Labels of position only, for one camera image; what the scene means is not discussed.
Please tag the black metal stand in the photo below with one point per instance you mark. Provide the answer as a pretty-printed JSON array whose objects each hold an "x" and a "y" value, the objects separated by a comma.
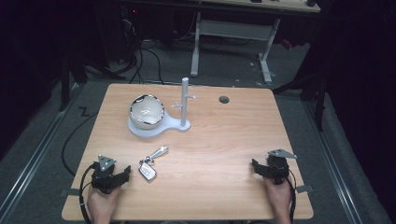
[
  {"x": 65, "y": 81},
  {"x": 314, "y": 90}
]

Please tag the silver metal bowl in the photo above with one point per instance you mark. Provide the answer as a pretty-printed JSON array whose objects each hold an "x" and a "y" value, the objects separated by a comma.
[{"x": 146, "y": 112}]

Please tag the white key holder stand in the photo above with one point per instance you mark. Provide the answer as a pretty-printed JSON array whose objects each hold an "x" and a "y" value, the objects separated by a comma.
[{"x": 185, "y": 105}]

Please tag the metal floor rail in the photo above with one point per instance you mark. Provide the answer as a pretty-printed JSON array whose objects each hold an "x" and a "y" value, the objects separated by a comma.
[
  {"x": 333, "y": 161},
  {"x": 37, "y": 146}
]

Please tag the person's left hand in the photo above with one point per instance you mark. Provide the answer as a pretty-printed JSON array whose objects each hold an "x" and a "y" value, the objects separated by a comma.
[{"x": 102, "y": 203}]

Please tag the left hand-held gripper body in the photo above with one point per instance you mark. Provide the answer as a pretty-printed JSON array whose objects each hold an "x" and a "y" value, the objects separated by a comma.
[{"x": 104, "y": 177}]

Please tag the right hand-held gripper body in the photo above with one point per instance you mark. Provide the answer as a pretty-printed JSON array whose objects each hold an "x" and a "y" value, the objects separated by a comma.
[{"x": 278, "y": 169}]

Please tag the person's right hand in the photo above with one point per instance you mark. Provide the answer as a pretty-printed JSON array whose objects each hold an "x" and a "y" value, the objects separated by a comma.
[{"x": 278, "y": 194}]

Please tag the white frame wooden desk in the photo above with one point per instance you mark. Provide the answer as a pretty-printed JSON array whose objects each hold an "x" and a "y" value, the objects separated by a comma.
[{"x": 233, "y": 29}]

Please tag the dark computer equipment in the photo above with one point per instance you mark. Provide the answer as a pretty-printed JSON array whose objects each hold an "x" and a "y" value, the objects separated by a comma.
[{"x": 132, "y": 28}]

